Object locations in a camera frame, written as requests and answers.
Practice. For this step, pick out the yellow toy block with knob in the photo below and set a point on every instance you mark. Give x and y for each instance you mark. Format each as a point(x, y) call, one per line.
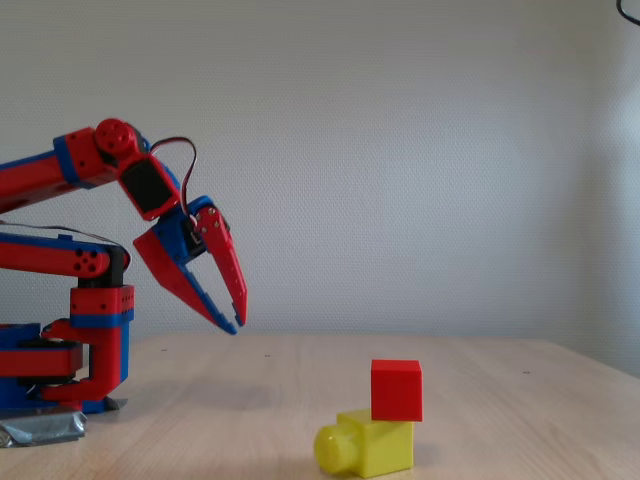
point(385, 445)

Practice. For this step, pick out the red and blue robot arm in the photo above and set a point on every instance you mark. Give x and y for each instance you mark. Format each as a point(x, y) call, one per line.
point(40, 175)

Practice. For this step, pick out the grey duct tape piece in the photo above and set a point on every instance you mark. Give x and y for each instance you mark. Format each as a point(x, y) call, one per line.
point(40, 427)
point(119, 403)

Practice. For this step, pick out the red cube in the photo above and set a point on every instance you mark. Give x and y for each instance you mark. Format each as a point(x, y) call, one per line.
point(397, 392)

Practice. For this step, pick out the blue and red robot base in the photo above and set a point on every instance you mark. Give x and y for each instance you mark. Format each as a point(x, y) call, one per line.
point(20, 360)

